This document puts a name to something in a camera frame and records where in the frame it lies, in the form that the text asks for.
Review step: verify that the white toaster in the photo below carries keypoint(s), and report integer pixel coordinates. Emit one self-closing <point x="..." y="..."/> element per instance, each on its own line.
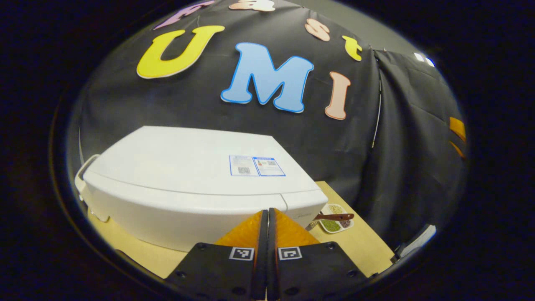
<point x="83" y="179"/>

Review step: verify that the black backdrop cloth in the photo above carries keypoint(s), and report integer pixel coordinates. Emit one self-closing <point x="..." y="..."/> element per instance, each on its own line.
<point x="355" y="146"/>

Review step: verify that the white divided condiment dish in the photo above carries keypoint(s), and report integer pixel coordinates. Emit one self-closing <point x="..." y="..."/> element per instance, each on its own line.
<point x="334" y="223"/>

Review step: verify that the brown wooden spoon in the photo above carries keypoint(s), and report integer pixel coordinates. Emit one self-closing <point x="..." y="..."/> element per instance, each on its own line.
<point x="338" y="217"/>

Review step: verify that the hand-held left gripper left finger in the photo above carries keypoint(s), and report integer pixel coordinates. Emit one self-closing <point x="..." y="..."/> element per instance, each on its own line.
<point x="217" y="271"/>

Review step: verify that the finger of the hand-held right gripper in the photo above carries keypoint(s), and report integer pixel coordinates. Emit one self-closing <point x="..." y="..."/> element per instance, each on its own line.
<point x="457" y="149"/>
<point x="458" y="127"/>

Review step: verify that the small ceiling light panel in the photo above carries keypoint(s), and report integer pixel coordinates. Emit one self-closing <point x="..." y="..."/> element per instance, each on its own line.
<point x="424" y="59"/>

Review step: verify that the white cloth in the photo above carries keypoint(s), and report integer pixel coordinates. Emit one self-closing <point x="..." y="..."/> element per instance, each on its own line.
<point x="418" y="240"/>

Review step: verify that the white microwave oven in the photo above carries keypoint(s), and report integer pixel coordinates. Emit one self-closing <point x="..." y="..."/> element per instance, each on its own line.
<point x="188" y="188"/>

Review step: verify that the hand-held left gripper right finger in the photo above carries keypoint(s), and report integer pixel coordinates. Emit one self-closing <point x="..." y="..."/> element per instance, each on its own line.
<point x="317" y="271"/>

